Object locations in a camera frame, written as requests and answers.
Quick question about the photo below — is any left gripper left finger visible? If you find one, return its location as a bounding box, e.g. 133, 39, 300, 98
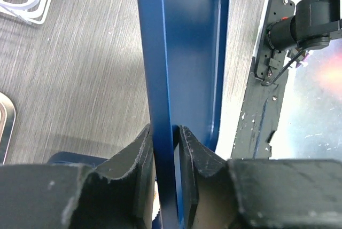
1, 126, 155, 228

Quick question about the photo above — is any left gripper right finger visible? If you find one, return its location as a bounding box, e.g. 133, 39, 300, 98
178, 126, 341, 228

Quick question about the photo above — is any navy blue lid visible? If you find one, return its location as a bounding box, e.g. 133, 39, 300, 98
137, 0, 229, 228

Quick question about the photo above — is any navy blue box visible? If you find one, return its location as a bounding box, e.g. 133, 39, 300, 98
47, 152, 107, 168

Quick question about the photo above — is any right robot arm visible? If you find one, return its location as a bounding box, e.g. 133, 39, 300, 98
262, 0, 341, 51

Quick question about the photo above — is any steel baking tray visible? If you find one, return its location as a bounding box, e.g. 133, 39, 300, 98
1, 93, 16, 165

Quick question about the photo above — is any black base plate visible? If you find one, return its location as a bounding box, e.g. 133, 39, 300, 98
231, 0, 294, 159

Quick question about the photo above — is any white wire dish rack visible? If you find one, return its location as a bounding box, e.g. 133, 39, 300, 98
1, 0, 52, 25

